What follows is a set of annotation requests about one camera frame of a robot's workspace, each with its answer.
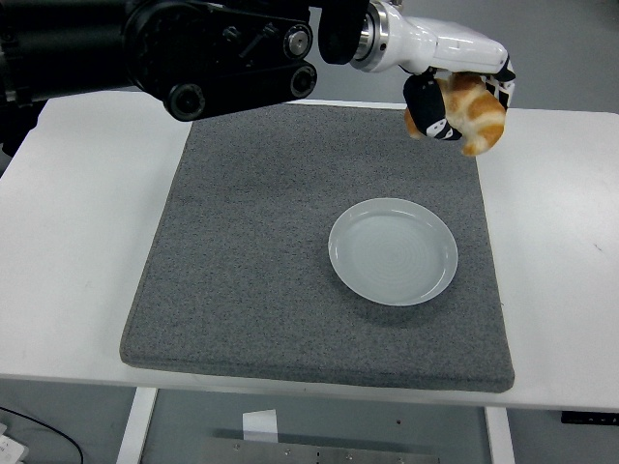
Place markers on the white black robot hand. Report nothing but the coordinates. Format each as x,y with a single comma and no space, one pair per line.
450,46

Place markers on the golden croissant bread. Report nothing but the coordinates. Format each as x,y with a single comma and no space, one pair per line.
479,111

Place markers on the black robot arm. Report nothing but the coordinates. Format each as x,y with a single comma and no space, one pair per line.
145,48

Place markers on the pale grey round plate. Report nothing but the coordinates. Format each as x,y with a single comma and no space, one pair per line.
394,253

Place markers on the grey metal plate with screws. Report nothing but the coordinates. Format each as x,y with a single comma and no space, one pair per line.
314,454

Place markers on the grey felt mat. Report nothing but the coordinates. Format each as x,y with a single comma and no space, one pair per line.
242,290

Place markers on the white table leg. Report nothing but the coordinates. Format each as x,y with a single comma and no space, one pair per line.
135,430
500,435

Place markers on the black table control panel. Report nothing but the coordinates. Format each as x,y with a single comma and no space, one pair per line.
590,419

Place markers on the white power strip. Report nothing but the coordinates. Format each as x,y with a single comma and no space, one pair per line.
9,449

